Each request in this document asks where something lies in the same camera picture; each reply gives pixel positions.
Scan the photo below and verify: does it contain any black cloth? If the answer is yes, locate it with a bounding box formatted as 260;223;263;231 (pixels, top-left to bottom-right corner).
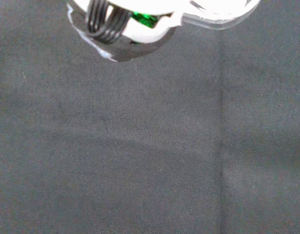
0;0;300;234

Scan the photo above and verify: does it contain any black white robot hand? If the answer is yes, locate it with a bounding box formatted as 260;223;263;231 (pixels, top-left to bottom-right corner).
66;0;190;63

